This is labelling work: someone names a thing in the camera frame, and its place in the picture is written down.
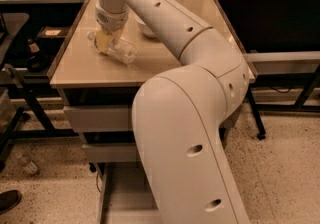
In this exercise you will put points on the grey top drawer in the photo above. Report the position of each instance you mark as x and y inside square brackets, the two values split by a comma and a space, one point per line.
[119, 118]

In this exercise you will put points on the white ceramic bowl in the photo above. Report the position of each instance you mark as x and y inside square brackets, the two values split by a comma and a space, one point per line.
[145, 30]

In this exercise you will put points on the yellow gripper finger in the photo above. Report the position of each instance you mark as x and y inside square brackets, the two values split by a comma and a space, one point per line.
[104, 40]

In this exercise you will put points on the small bottle on floor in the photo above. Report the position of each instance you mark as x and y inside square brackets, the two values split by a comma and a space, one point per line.
[29, 166]

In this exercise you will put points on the grey drawer cabinet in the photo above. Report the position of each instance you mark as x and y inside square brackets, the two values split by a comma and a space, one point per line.
[85, 77]

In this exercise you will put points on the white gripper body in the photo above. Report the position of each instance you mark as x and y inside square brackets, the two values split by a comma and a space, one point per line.
[111, 18]

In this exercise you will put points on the grey middle drawer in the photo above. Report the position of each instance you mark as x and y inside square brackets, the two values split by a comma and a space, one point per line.
[108, 147]

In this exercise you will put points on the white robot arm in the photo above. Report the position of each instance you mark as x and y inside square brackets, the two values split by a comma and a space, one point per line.
[207, 88]

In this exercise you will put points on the dark shoe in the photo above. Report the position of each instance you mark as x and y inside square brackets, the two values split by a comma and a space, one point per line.
[9, 199]

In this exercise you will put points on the clear plastic water bottle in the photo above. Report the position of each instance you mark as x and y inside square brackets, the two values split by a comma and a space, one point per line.
[124, 51]

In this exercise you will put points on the grey open bottom drawer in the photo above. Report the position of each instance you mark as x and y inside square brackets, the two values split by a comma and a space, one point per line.
[125, 196]

